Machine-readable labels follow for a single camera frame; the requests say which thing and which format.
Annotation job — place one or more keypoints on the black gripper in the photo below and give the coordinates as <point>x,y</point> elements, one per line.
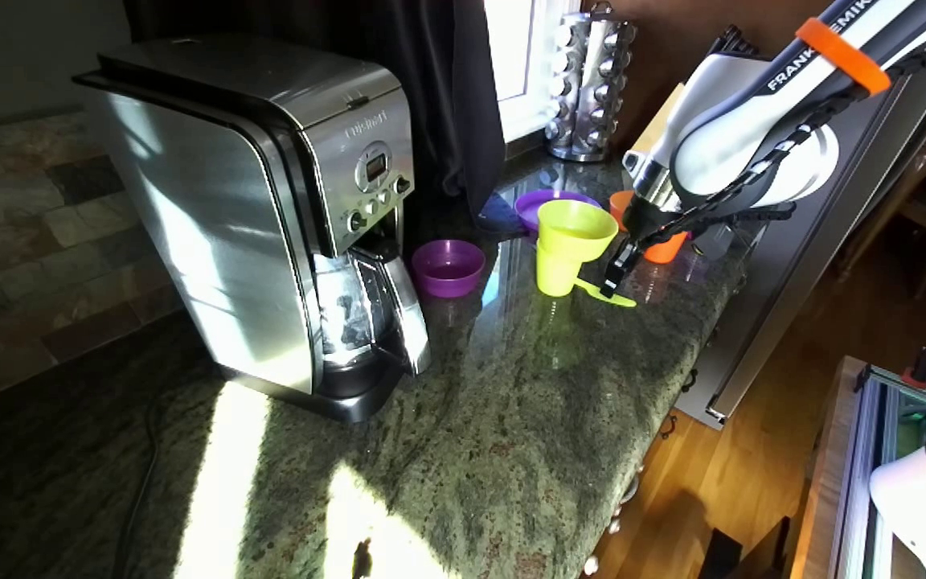
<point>643,220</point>

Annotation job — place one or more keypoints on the yellow plastic knife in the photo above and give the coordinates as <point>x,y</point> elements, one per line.
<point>621,301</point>

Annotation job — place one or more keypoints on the yellow-green cup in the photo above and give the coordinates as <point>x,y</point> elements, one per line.
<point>575,226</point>

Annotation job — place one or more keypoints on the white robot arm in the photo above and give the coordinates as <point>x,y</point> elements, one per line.
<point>739,117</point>

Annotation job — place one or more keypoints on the yellow plastic cup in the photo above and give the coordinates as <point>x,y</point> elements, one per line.
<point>557,279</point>

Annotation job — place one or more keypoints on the orange plastic bowl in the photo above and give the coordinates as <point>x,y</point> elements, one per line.
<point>619,206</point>

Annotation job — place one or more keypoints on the small blue plastic cup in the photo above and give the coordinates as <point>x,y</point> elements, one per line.
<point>498,212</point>

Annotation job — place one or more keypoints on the purple cup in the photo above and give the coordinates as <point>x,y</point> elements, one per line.
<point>449,267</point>

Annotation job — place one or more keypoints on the purple plastic plate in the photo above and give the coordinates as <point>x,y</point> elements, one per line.
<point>529,206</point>

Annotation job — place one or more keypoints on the metal spice jar rack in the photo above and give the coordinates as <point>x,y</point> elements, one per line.
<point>588,85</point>

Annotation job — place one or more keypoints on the grey steel refrigerator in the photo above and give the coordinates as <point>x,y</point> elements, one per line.
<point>804,301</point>

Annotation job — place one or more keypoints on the glass coffee carafe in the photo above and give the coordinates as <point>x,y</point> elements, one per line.
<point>362,309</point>

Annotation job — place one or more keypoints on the grey storage bin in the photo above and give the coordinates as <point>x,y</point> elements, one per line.
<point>849,471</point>

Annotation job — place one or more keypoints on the stainless steel coffee maker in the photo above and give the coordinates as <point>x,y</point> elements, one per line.
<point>225,204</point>

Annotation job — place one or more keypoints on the white window frame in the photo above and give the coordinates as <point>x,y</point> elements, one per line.
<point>521,64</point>

